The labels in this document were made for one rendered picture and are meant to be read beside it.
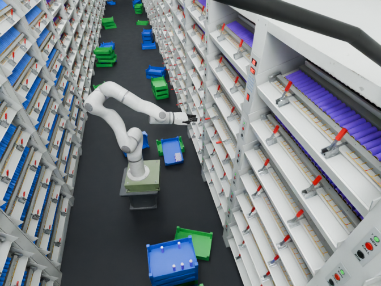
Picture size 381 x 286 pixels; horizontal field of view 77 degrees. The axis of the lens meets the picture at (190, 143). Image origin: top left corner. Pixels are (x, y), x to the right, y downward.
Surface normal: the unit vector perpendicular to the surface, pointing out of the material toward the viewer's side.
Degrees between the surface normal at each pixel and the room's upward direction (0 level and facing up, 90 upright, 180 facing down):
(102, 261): 0
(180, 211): 0
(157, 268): 0
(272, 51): 90
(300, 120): 19
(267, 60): 90
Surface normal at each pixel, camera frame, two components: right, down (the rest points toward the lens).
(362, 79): -0.98, 0.15
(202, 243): -0.01, -0.75
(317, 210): -0.33, -0.65
